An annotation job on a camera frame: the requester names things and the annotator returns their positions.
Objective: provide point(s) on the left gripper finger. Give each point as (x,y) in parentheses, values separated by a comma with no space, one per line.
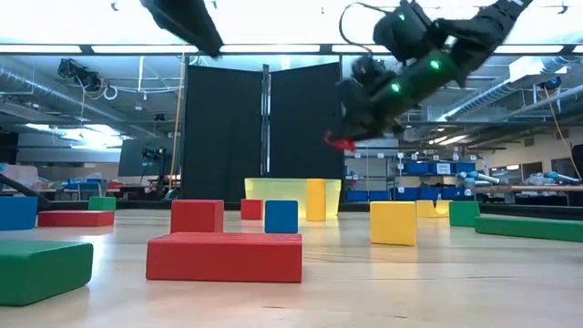
(182,23)

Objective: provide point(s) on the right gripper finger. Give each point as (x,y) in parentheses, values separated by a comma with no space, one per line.
(348,109)

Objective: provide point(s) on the yellow cylinder block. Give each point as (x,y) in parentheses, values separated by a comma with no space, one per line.
(316,200)

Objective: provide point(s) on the yellow arch block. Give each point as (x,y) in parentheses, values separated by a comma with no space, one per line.
(430,208)

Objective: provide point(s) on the yellow cube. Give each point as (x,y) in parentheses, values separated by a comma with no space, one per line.
(392,223)

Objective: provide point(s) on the dark blue cube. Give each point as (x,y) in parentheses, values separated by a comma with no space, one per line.
(281,217)

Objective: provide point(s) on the green cube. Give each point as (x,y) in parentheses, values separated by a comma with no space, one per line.
(463,213)
(102,203)

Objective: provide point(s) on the long green block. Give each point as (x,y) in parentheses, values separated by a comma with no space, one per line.
(528,228)

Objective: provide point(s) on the red rectangular block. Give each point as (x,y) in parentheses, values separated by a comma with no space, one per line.
(223,257)

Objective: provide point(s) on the large blue block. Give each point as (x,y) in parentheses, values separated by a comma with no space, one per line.
(17,213)

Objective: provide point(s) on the green rectangular block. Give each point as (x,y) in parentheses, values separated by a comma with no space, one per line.
(41,273)

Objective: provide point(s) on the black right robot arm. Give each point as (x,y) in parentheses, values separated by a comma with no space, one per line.
(483,27)

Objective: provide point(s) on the black ceiling-mounted device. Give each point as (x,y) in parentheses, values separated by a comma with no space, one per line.
(77,73)
(366,68)

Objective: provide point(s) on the metal shelf rack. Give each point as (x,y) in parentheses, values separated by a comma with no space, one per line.
(396,182)

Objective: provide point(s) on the blue storage bin white label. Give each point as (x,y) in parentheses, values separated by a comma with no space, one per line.
(442,168)

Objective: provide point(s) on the black rig crossbar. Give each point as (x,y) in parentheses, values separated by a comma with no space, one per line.
(86,48)

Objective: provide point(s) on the yellow translucent plastic bin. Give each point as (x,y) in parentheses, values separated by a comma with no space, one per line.
(282,189)

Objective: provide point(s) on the black folding partition screen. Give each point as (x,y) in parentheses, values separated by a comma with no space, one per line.
(223,136)

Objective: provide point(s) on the dark monitor screen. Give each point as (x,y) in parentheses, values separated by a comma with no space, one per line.
(132,159)

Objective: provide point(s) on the white ceiling fixture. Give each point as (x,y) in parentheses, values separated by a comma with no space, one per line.
(533,68)

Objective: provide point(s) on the wooden workbench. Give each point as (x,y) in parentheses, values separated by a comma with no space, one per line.
(524,188)

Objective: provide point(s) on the blue ceiling device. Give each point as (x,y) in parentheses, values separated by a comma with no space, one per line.
(552,83)

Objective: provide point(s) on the blue plastic crate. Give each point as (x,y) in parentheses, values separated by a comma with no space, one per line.
(86,184)

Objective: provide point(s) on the black box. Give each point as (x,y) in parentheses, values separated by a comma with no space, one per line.
(8,148)

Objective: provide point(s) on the pale pink box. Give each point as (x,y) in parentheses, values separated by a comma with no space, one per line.
(18,175)

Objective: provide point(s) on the silver ventilation duct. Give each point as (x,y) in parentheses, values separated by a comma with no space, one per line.
(36,86)
(492,91)

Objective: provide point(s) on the black camera on tripod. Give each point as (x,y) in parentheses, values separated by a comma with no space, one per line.
(152,152)

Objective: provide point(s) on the black aluminium table frame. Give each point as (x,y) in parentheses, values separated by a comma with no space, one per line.
(141,205)

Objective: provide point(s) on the black diagonal frame strut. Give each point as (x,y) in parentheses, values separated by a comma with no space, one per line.
(23,191)

